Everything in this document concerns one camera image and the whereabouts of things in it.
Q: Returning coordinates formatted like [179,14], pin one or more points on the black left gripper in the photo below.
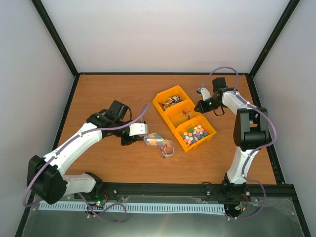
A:
[125,141]

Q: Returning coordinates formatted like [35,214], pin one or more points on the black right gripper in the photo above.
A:
[203,109]

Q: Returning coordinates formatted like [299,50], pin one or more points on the silver metal scoop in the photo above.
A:
[154,139]

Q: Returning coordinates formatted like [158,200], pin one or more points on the yellow popsicle candy bin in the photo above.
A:
[170,115]

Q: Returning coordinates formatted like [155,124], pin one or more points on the yellow star candy bin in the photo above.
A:
[192,123]

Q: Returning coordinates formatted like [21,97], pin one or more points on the clear glass jar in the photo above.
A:
[168,149]

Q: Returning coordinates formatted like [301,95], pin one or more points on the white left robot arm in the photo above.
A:
[46,175]

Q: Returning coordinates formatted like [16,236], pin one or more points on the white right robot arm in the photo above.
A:
[251,132]

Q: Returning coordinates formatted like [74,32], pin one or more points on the pile of popsicle candies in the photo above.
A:
[185,115]

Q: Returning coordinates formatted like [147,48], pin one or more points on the pile of star candies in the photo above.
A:
[193,135]

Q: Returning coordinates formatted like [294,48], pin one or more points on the pile of lollipops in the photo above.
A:
[170,101]

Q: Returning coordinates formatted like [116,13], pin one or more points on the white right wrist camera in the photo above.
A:
[204,93]

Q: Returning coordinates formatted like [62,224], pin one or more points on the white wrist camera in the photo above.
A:
[204,93]
[138,129]

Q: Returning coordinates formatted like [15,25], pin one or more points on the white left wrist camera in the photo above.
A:
[138,129]

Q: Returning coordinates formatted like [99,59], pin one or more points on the black aluminium frame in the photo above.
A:
[204,190]

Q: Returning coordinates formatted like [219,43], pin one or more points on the light blue cable duct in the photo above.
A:
[138,208]

